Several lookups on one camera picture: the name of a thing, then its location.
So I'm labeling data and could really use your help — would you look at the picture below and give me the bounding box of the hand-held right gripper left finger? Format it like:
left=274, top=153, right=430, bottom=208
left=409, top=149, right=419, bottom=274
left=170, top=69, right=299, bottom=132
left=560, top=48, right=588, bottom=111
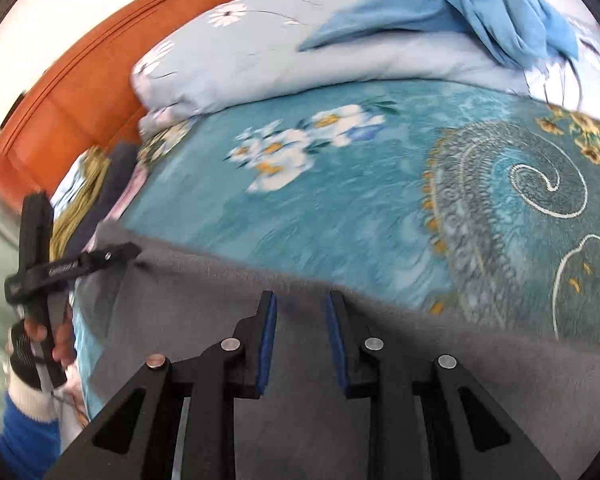
left=42, top=290, right=278, bottom=480

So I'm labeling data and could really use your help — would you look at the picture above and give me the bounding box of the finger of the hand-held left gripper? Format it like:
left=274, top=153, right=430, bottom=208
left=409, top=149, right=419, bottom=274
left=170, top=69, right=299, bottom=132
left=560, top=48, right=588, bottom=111
left=77, top=241, right=142, bottom=272

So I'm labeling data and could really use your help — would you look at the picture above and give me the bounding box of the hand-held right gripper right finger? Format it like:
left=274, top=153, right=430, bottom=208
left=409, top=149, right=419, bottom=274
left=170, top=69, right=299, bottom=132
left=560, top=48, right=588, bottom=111
left=326, top=290, right=561, bottom=480

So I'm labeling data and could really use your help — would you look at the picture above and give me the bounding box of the dark grey garment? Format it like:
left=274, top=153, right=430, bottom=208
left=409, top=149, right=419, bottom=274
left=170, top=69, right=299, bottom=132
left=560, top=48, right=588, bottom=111
left=74, top=222, right=600, bottom=480

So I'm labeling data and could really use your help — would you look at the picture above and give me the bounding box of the person's left hand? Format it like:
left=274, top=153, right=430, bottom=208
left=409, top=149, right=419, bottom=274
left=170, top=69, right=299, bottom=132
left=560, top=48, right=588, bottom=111
left=5, top=305, right=77, bottom=402

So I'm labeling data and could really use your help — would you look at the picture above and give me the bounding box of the white folded cloth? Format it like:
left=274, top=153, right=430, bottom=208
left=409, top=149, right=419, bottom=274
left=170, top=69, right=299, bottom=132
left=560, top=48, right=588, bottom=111
left=50, top=152, right=93, bottom=211

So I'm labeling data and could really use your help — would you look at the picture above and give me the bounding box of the dark folded garment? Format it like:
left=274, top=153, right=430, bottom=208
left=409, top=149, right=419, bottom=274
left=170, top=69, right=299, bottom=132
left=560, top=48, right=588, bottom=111
left=62, top=142, right=141, bottom=257

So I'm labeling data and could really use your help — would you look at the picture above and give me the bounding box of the pink folded garment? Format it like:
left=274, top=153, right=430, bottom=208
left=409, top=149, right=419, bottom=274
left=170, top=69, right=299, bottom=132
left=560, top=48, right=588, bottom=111
left=100, top=162, right=151, bottom=226

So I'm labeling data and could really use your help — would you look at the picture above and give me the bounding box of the orange wooden headboard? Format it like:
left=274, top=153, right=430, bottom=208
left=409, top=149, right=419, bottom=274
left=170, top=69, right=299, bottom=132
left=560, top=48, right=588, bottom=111
left=0, top=0, right=271, bottom=211

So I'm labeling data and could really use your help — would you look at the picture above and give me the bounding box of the light blue floral duvet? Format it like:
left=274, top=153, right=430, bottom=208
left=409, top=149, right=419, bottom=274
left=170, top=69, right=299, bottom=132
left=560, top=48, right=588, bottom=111
left=131, top=0, right=600, bottom=128

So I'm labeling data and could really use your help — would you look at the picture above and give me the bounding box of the blue garment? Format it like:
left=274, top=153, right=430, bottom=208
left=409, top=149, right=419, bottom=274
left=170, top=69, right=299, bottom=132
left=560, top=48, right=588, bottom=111
left=297, top=0, right=580, bottom=71

